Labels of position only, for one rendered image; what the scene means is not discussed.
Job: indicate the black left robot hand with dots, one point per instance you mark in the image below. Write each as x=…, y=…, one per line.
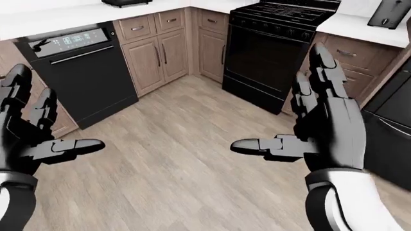
x=19, y=134

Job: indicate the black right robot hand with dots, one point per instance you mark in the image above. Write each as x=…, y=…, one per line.
x=334, y=125

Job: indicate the black gas stove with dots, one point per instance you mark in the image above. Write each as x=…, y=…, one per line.
x=273, y=48

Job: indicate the wooden drawer base cabinet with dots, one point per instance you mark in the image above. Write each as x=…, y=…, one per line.
x=353, y=65

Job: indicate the black dishwasher with display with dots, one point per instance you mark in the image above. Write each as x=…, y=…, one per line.
x=80, y=77

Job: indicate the black countertop coffee machine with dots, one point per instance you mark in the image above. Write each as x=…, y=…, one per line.
x=387, y=14

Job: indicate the white kitchen countertop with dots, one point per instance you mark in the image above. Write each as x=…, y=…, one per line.
x=80, y=16

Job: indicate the wooden narrow corner cabinet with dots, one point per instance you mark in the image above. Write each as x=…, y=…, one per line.
x=210, y=48

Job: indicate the wooden two-door base cabinet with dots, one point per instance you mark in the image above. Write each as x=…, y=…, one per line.
x=154, y=50

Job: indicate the black toaster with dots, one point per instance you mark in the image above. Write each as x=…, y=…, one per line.
x=126, y=2

